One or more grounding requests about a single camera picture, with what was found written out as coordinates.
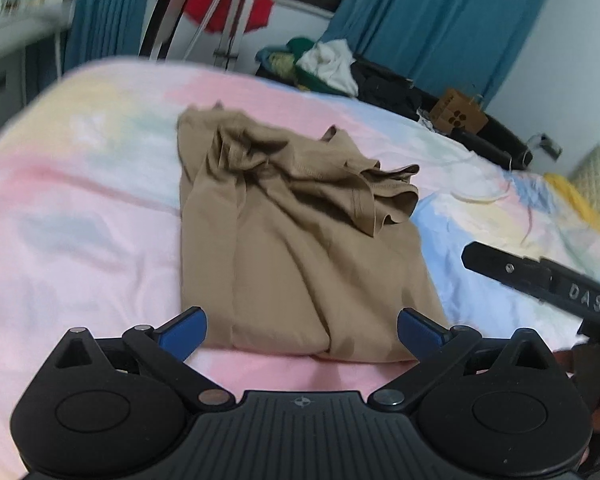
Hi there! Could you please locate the yellow cloth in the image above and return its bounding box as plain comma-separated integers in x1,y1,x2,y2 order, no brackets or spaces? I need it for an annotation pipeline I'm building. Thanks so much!
544,172,600,246

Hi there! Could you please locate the tan shirt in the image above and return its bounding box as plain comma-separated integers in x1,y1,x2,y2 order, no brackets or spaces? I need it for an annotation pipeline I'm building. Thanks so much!
176,102,450,363

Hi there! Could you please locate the metal rack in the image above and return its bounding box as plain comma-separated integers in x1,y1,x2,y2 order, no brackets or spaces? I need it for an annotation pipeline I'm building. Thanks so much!
140,0,268,71

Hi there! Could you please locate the wall socket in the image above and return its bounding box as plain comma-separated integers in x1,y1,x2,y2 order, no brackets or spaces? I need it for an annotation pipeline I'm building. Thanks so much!
527,132,563,162

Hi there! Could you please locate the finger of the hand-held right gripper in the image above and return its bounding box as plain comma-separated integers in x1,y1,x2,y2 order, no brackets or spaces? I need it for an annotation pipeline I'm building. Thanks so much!
461,241,553,303

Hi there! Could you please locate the pile of clothes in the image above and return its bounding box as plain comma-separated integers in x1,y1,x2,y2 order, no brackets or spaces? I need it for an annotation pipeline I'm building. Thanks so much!
257,36,345,95

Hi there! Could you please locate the brown cardboard box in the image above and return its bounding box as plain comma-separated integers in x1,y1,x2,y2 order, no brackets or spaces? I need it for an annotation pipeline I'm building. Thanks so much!
430,88,489,136

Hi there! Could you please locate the black suitcase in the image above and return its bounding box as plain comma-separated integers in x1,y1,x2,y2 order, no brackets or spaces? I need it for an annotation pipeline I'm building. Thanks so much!
352,55,535,171

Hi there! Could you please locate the cream quilted pillow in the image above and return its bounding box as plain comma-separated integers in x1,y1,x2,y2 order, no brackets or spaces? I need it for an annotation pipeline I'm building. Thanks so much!
570,144,600,223

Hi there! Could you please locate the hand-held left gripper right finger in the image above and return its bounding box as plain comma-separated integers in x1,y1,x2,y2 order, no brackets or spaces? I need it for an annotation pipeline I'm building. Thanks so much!
372,308,555,411

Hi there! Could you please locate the pastel tie-dye bed sheet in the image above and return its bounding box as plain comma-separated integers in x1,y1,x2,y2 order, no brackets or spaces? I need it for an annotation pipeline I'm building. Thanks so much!
0,55,600,480

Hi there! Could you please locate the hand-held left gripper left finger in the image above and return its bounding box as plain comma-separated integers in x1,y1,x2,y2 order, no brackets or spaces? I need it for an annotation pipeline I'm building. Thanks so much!
55,306,231,413

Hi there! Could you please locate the blue curtain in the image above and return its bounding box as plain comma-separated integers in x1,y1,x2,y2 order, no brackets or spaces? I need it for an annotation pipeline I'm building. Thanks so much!
62,0,158,78
320,0,570,111

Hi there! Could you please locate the white crumpled cloth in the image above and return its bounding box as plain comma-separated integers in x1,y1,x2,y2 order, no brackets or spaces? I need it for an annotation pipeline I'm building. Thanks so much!
297,40,361,98

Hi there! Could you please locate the white desk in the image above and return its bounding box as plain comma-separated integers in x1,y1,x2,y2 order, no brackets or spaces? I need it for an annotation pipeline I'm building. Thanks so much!
0,0,77,111

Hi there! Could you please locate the red cloth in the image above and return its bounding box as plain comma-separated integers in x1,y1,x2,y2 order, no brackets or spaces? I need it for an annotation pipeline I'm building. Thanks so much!
180,0,274,36

